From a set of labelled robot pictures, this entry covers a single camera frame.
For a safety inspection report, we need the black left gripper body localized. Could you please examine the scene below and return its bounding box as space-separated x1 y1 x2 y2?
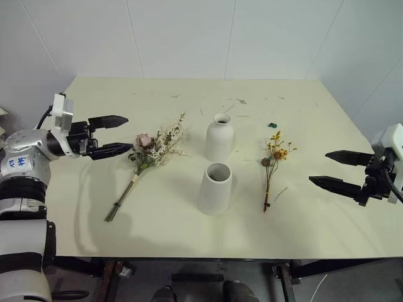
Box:
67 120 101 156

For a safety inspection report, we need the white bottle-shaped ceramic vase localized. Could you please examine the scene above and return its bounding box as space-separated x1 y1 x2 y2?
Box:
205 113 235 162

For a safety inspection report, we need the dried pink rose bouquet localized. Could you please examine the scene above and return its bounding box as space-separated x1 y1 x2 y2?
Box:
104 112 191 223

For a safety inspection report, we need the dried yellow flower bunch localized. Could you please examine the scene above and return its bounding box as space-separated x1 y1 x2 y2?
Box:
260 130 298 213

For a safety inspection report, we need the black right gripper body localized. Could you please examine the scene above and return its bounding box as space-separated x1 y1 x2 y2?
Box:
357 153 395 207

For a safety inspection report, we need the thin white cable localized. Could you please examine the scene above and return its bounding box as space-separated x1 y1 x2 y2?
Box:
309 272 329 302

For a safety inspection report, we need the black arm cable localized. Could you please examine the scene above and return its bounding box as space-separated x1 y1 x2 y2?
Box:
34 103 55 130
380 159 403 203

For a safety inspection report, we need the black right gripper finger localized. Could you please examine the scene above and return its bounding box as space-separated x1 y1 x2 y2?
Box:
325 150 375 167
308 176 366 201

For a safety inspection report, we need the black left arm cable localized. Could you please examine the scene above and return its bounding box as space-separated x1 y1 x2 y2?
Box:
34 103 55 130

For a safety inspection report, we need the loose thin dry stem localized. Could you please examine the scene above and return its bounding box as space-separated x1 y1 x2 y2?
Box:
273 186 289 203

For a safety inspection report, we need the dark rounded shape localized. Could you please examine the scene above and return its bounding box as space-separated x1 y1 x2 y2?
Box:
150 285 174 302
222 280 259 302

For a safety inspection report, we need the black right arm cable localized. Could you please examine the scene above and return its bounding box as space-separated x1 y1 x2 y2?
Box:
380 159 403 203

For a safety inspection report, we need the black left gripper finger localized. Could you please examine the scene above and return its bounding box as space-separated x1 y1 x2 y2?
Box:
88 115 130 130
83 142 135 162

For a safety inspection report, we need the white conical ceramic vase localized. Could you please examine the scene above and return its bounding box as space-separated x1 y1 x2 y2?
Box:
196 162 233 216

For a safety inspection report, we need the rusty brown table leg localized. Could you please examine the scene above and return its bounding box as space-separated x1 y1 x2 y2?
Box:
99 260 124 302
279 263 296 302

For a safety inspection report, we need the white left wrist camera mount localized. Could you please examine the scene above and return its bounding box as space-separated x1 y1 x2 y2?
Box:
50 92 76 155

